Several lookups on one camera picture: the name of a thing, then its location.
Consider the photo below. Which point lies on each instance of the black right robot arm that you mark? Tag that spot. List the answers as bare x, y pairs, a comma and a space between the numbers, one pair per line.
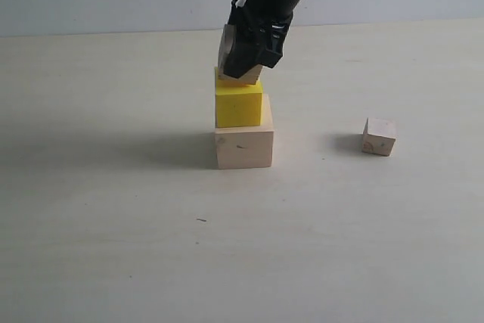
256, 33

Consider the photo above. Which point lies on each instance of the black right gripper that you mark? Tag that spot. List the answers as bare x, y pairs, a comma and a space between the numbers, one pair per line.
255, 25

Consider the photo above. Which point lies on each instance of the small wooden cube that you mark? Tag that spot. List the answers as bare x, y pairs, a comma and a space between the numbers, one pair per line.
379, 136

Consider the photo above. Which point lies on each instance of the medium wooden cube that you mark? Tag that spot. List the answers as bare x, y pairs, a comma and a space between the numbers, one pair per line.
236, 62

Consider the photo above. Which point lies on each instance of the large wooden cube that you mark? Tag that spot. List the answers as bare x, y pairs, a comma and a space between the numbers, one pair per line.
249, 146

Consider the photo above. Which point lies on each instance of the yellow cube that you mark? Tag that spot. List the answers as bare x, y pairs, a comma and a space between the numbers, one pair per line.
237, 104

